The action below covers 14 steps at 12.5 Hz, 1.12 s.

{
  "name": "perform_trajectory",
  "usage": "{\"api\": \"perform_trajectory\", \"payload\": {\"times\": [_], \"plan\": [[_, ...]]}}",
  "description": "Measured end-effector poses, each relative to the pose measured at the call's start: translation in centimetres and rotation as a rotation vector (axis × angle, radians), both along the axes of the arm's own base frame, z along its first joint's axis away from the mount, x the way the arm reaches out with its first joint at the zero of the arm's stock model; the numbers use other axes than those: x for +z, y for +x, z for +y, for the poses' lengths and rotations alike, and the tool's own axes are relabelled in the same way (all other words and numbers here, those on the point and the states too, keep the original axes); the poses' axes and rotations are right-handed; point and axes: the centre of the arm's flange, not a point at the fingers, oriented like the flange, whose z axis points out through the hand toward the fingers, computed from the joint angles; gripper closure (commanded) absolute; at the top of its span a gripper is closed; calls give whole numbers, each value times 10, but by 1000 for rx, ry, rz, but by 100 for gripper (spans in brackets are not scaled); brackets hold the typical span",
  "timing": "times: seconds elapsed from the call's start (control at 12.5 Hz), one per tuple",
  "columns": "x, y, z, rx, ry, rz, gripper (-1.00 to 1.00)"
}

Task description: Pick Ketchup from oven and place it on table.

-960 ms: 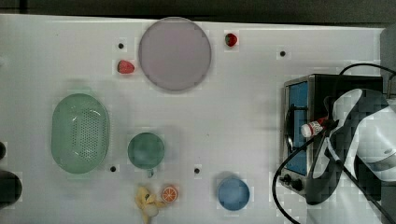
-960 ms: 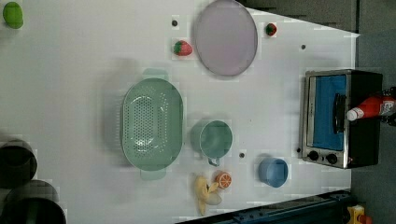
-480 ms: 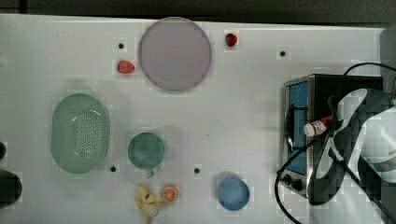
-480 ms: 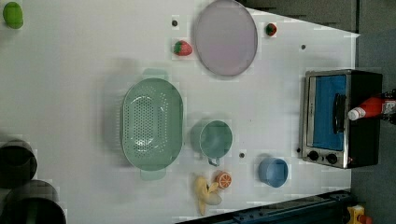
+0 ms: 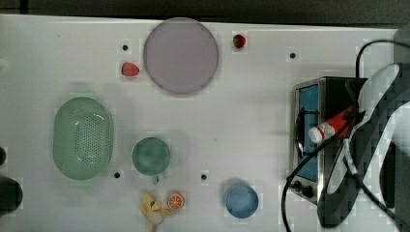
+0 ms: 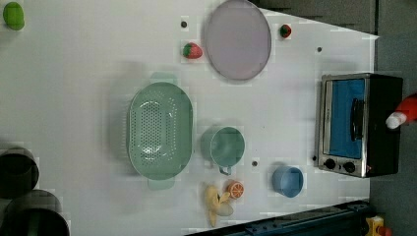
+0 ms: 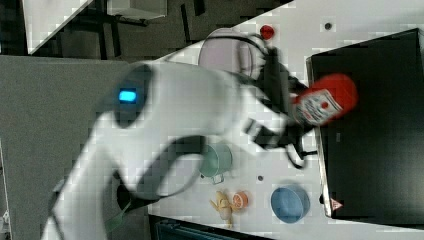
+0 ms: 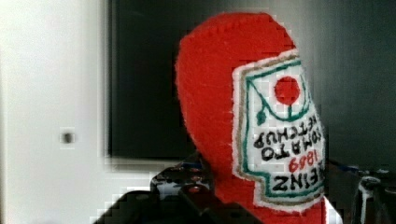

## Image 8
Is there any red felt ketchup bottle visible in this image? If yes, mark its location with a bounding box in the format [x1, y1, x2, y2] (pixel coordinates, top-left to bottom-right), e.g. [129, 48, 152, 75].
[176, 13, 326, 224]

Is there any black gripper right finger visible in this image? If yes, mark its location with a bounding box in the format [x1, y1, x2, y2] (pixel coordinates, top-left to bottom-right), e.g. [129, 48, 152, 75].
[325, 160, 396, 224]

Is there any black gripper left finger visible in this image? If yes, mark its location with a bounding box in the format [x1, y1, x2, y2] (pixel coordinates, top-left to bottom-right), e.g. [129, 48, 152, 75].
[93, 158, 262, 224]

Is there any black toaster oven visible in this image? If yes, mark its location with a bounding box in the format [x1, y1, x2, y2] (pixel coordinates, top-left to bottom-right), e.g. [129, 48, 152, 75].
[108, 0, 396, 170]

